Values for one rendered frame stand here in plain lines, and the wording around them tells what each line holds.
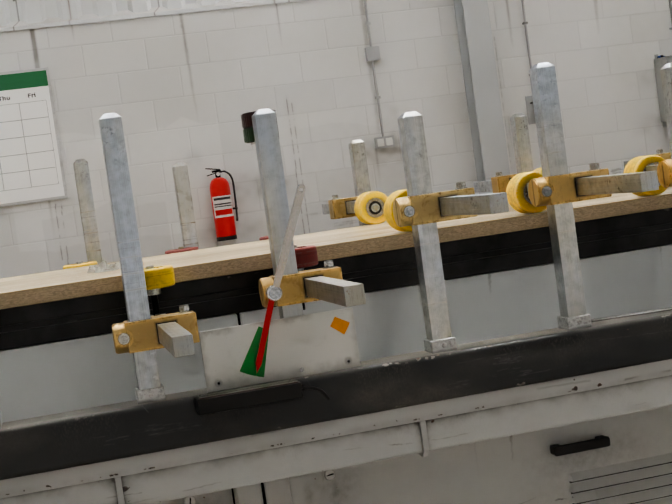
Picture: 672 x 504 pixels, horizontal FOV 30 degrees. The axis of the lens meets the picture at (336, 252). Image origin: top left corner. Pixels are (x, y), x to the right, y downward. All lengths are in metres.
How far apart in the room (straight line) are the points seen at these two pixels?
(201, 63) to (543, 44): 2.68
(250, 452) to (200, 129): 7.26
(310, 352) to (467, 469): 0.52
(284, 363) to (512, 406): 0.42
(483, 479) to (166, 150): 6.98
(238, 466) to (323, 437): 0.15
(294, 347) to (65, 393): 0.44
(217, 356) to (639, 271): 0.90
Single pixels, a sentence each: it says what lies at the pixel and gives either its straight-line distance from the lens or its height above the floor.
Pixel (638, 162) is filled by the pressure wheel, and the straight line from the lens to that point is 2.53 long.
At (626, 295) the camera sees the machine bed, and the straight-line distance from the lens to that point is 2.52.
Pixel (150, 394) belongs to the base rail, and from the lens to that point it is 2.06.
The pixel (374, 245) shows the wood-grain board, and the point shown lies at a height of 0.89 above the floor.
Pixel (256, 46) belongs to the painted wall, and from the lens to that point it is 9.42.
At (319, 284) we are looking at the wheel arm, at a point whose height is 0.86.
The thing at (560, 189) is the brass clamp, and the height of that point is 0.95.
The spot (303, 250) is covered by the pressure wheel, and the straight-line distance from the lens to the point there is 2.17.
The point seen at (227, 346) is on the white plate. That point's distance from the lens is 2.06.
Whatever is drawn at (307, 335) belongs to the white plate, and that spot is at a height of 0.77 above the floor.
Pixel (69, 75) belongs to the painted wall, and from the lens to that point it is 9.26.
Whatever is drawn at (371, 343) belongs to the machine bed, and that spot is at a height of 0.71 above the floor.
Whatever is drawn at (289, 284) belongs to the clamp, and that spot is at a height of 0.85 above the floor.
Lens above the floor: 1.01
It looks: 3 degrees down
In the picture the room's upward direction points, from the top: 8 degrees counter-clockwise
